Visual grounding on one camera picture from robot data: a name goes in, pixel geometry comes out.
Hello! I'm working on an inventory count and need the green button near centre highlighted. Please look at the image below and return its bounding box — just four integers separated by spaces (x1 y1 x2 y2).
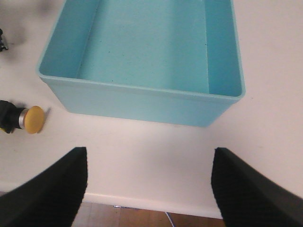
0 29 9 52

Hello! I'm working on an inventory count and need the yellow button near box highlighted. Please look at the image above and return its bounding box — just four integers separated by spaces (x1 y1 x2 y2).
0 100 45 134

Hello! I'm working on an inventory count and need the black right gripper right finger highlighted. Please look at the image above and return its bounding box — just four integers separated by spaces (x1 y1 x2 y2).
211 148 303 227

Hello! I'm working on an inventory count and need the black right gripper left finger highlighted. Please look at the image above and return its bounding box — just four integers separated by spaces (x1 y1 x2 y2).
0 147 88 227

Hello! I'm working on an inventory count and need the light blue plastic box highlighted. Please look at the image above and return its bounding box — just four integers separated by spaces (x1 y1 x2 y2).
37 0 245 127

